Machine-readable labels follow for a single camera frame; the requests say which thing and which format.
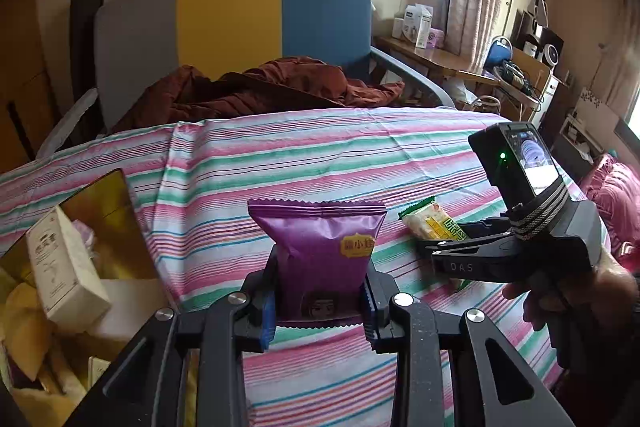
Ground pink bedding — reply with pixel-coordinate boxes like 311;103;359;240
580;154;640;273

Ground striped tablecloth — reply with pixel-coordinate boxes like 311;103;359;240
0;106;613;427

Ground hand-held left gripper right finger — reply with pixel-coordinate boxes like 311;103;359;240
362;267;576;427

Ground wooden wardrobe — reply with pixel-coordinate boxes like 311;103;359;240
0;0;76;175

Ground purple snack packet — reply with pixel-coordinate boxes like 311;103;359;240
247;198;388;328

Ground green snack packet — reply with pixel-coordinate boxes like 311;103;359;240
398;197;468;243

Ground maroon cloth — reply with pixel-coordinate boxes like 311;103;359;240
110;57;406;135

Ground person's right hand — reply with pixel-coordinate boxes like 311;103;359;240
502;251;640;324

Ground wooden side table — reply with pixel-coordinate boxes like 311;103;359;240
374;36;501;108

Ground white box green label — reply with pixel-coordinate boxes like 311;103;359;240
392;4;435;50

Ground white foam block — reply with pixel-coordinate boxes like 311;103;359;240
87;278;173;358

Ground large yellow sponge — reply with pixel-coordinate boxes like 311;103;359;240
0;279;53;383

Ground black rolled mat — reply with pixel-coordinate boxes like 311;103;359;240
70;0;105;128

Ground grey yellow blue chair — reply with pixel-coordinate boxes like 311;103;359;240
37;0;456;152

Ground clear plastic bag pink cap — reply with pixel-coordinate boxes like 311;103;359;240
72;218;98;253

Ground beige carton box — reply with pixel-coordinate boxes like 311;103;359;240
26;205;112;334

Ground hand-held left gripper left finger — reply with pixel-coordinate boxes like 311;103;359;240
65;247;279;427

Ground gold tin box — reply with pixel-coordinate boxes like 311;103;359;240
0;168;173;427

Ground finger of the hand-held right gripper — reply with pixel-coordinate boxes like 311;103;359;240
416;230;516;258
457;216;511;238

